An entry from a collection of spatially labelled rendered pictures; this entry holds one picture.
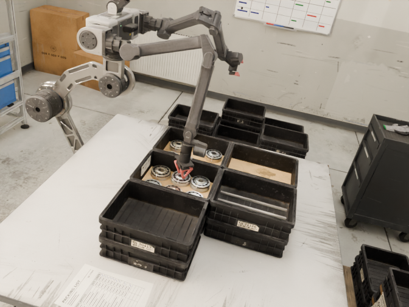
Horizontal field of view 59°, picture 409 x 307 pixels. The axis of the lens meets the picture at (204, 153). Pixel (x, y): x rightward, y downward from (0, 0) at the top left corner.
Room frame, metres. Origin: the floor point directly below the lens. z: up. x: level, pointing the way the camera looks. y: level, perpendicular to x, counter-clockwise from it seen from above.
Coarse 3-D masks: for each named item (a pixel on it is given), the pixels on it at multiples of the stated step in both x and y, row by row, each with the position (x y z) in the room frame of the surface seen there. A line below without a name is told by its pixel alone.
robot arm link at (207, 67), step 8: (208, 56) 1.61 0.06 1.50; (208, 64) 1.60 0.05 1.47; (200, 72) 1.62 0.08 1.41; (208, 72) 1.62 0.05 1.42; (200, 80) 1.61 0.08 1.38; (208, 80) 1.61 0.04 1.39; (200, 88) 1.60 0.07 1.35; (200, 96) 1.59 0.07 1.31; (192, 104) 1.59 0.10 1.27; (200, 104) 1.58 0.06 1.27; (192, 112) 1.58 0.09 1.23; (200, 112) 1.58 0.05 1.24; (192, 120) 1.56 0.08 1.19; (184, 128) 1.55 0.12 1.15; (192, 128) 1.55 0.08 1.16; (192, 136) 1.54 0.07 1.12
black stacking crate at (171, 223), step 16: (128, 192) 1.35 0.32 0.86; (144, 192) 1.34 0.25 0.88; (160, 192) 1.33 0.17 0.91; (112, 208) 1.18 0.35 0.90; (128, 208) 1.28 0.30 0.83; (144, 208) 1.30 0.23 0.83; (160, 208) 1.32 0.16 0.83; (176, 208) 1.32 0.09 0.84; (192, 208) 1.31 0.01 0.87; (128, 224) 1.18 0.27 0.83; (144, 224) 1.19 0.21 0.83; (160, 224) 1.21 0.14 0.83; (176, 224) 1.23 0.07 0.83; (192, 224) 1.25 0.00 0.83; (112, 240) 1.07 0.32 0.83; (128, 240) 1.07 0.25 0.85; (144, 240) 1.06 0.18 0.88; (176, 256) 1.03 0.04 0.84
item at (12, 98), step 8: (0, 48) 2.94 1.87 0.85; (8, 48) 3.02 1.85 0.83; (0, 56) 2.93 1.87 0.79; (8, 56) 3.00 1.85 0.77; (0, 64) 2.91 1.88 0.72; (8, 64) 3.01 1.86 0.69; (0, 72) 2.90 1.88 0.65; (8, 72) 2.99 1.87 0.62; (0, 88) 2.85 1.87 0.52; (8, 88) 2.96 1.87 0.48; (0, 96) 2.85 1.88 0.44; (8, 96) 2.95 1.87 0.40; (0, 104) 2.84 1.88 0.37; (8, 104) 2.94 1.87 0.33
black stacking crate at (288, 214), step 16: (224, 176) 1.59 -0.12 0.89; (240, 176) 1.58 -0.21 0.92; (240, 192) 1.55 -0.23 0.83; (256, 192) 1.56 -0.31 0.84; (272, 192) 1.55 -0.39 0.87; (288, 192) 1.53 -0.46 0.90; (256, 208) 1.45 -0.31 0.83; (272, 208) 1.47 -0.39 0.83; (288, 208) 1.49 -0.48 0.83; (256, 224) 1.28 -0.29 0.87; (272, 224) 1.27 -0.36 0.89
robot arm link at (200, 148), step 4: (188, 132) 1.54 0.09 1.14; (184, 136) 1.54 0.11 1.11; (188, 136) 1.54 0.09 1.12; (184, 140) 1.53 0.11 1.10; (188, 140) 1.53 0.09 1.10; (192, 140) 1.56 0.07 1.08; (196, 140) 1.58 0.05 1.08; (196, 144) 1.54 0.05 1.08; (200, 144) 1.54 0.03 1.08; (204, 144) 1.55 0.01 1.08; (196, 148) 1.53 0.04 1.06; (200, 148) 1.54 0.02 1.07; (204, 148) 1.54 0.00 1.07; (196, 152) 1.52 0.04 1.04; (200, 152) 1.52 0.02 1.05; (204, 152) 1.52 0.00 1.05; (200, 156) 1.52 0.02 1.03; (204, 156) 1.54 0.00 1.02
